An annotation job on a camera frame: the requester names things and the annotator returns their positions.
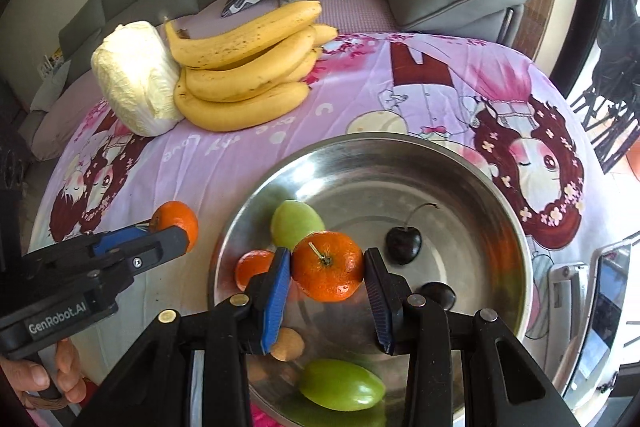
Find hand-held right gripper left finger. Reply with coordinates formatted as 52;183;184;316
72;247;293;427

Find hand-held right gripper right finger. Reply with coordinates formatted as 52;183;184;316
363;248;583;427

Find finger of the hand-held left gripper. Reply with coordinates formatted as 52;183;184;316
90;221;156;258
90;227;191;280

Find small orange tangerine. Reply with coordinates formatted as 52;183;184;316
150;201;199;254

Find large orange tangerine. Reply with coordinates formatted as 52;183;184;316
235;249;277;293

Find orange tangerine with stem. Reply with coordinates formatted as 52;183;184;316
291;231;364;303

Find dark cherry with curved stem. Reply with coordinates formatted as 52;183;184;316
385;203;440;266

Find green jujube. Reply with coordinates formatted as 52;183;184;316
299;358;387;412
270;199;326;253

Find stainless steel basin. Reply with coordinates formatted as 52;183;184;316
207;136;533;427

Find person's left hand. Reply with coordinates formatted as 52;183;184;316
0;339;88;404

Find napa cabbage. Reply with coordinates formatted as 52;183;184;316
91;21;185;138

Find white phone stand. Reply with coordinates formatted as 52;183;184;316
545;262;588;343

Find small stack of books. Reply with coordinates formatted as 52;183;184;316
37;47;66;80

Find bunch of yellow bananas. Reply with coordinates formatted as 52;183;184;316
164;0;340;132

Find black metal rack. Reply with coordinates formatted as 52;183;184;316
570;7;640;172

